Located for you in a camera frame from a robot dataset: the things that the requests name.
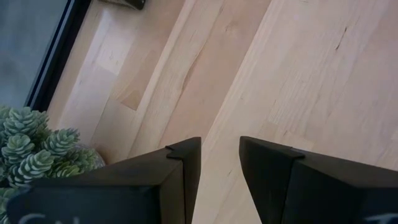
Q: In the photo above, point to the green artificial succulent plant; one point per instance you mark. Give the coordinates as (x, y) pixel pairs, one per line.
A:
(31, 149)

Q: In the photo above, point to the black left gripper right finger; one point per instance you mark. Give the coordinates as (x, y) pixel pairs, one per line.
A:
(311, 189)

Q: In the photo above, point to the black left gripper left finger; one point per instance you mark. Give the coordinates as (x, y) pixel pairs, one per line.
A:
(130, 189)

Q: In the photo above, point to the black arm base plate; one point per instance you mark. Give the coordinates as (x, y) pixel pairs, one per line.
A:
(127, 3)

